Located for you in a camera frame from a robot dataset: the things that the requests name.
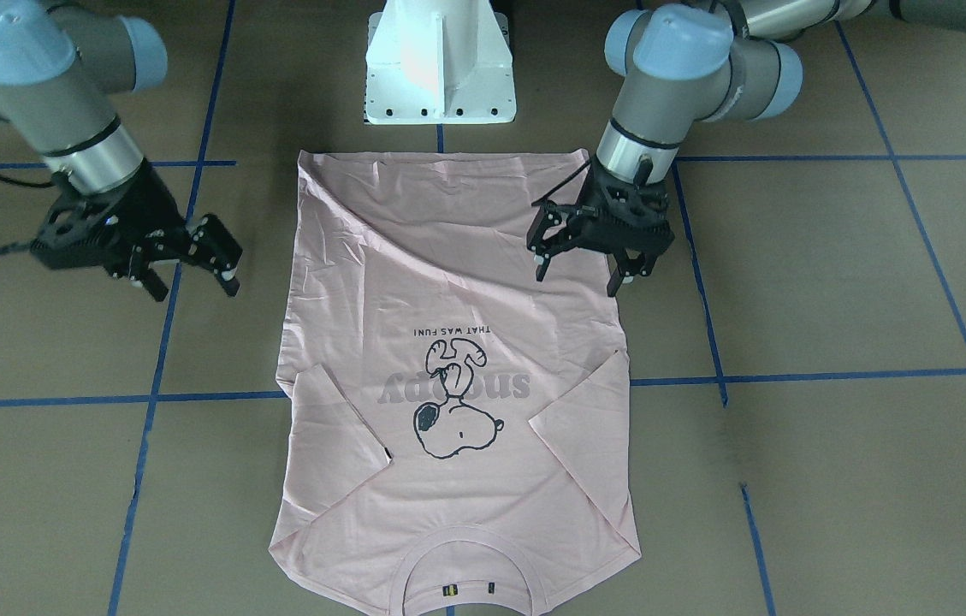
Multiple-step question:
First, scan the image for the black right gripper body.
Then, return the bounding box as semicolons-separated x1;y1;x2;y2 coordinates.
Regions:
51;160;187;275

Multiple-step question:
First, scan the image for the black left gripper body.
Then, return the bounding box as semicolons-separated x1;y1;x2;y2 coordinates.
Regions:
565;157;675;258

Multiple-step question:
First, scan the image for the pink Snoopy t-shirt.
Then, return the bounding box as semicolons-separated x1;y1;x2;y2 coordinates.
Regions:
269;151;642;615

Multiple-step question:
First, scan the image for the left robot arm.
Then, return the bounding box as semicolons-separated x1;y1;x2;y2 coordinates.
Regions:
526;1;966;296

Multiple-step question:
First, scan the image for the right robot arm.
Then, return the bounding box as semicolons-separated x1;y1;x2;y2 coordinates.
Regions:
0;1;241;301

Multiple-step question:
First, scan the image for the brown paper table cover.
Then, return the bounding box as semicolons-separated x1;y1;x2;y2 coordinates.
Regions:
0;1;966;615

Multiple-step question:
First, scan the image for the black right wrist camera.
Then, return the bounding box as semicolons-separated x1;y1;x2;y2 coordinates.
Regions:
28;198;130;272

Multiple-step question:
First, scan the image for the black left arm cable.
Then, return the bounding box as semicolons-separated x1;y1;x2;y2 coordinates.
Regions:
531;163;595;206

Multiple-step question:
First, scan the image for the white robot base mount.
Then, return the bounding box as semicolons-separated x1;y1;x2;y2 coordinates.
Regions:
363;1;518;125

